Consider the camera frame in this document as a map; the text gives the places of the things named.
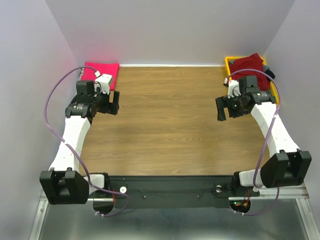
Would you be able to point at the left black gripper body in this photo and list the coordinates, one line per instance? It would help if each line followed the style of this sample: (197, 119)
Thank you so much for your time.
(102, 102)

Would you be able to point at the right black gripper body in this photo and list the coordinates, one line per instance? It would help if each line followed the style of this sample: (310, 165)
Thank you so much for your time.
(235, 106)

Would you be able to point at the dark red t shirt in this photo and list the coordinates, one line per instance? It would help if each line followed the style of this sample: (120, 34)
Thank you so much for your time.
(253, 61)

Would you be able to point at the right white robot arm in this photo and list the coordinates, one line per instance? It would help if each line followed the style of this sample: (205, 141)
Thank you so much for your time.
(288, 164)

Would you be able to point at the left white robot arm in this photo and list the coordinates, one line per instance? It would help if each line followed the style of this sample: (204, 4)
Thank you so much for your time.
(62, 183)

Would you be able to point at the folded pink t shirt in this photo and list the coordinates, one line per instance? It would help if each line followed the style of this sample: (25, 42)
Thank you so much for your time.
(103, 68)

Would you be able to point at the yellow plastic bin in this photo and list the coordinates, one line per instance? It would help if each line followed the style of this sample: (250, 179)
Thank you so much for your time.
(229, 59)

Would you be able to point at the black t shirt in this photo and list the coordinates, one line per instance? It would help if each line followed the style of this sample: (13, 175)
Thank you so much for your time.
(270, 73)

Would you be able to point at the grey t shirt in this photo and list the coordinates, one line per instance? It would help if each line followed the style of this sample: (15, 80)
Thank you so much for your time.
(265, 67)

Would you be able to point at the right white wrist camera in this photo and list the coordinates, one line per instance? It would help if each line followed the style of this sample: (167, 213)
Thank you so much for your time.
(233, 88)

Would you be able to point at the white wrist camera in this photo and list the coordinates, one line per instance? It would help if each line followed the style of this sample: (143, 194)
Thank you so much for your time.
(233, 88)
(104, 81)

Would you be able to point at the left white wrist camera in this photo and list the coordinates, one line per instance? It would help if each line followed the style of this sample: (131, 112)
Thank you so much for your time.
(104, 81)

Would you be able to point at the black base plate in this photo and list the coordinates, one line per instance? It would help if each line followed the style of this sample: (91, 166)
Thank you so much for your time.
(185, 191)

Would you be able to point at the aluminium frame rail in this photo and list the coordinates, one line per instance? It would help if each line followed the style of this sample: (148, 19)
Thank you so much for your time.
(285, 221)

